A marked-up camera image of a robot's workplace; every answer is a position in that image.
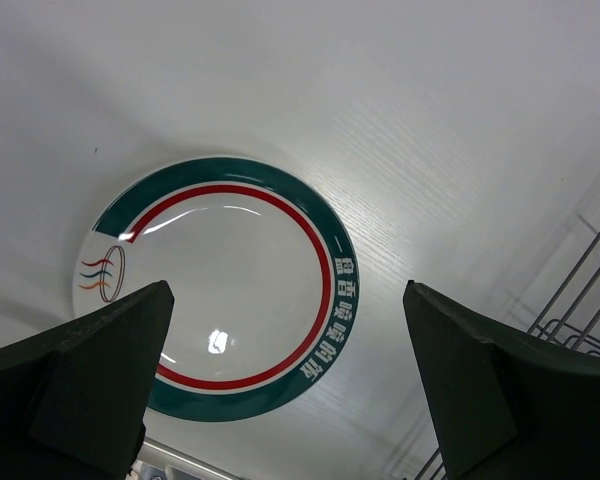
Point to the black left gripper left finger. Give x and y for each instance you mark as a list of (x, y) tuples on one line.
[(73, 398)]

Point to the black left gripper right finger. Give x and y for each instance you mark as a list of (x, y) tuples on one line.
[(504, 404)]

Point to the grey wire dish rack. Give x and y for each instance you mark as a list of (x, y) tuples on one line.
[(560, 300)]

